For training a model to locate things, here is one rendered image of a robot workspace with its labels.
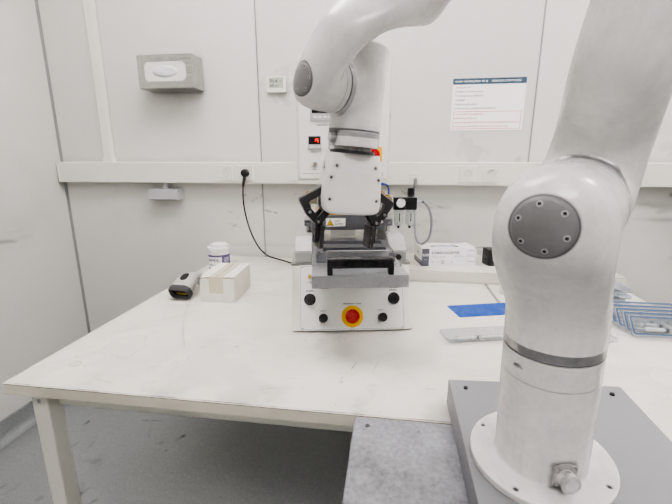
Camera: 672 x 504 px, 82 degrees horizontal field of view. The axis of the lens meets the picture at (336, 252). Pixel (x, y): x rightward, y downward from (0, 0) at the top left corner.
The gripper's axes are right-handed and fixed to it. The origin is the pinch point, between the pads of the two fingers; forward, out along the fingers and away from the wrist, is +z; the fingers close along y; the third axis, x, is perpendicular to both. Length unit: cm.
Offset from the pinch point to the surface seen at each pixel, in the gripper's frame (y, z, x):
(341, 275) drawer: 6.3, 11.3, 15.7
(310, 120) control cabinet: 12, -26, 74
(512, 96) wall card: 100, -46, 79
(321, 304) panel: 9.1, 26.5, 36.3
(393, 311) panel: 28.6, 26.9, 29.5
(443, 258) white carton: 71, 22, 68
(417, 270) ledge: 58, 26, 66
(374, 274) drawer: 13.6, 10.6, 14.0
